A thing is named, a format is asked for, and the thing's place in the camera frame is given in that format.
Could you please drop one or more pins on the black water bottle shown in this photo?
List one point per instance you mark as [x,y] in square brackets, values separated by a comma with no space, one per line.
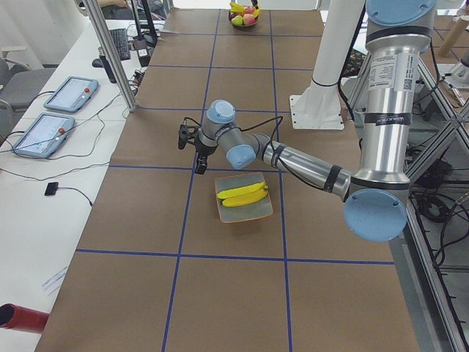
[106,65]

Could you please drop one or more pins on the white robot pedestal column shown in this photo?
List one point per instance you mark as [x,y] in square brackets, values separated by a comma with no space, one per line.
[336,57]

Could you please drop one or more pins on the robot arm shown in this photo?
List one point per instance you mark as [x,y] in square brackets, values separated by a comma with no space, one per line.
[374,196]

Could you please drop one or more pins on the pink apple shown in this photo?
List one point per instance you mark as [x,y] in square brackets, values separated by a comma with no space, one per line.
[248,19]

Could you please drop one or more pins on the aluminium frame post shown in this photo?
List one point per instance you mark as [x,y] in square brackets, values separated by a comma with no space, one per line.
[107,44]

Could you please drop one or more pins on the grey square plate orange rim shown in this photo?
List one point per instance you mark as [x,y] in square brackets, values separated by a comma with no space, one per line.
[257,210]

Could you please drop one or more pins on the small black device on cable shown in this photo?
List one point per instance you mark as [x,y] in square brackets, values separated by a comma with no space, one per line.
[51,189]

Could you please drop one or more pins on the black keyboard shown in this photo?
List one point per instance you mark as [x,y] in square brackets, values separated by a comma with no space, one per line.
[120,40]

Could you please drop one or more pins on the blue teach pendant far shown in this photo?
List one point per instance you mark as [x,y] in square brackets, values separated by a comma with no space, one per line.
[72,95]

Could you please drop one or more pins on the blue teach pendant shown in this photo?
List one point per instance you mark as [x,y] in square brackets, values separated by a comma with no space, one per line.
[44,136]
[72,95]

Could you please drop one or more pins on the brown paper table cover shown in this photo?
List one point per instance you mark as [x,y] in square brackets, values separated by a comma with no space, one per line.
[156,269]

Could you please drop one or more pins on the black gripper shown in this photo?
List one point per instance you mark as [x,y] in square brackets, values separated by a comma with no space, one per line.
[201,147]

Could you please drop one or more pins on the blue teach pendant near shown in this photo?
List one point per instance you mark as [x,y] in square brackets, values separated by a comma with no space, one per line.
[44,136]

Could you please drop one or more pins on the woven brown fruit basket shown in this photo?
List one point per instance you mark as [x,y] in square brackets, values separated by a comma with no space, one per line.
[231,15]

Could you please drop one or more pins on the red cylinder tube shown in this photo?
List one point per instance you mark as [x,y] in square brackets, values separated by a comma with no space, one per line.
[23,319]

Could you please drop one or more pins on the green pear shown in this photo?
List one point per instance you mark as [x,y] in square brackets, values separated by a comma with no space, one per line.
[237,20]

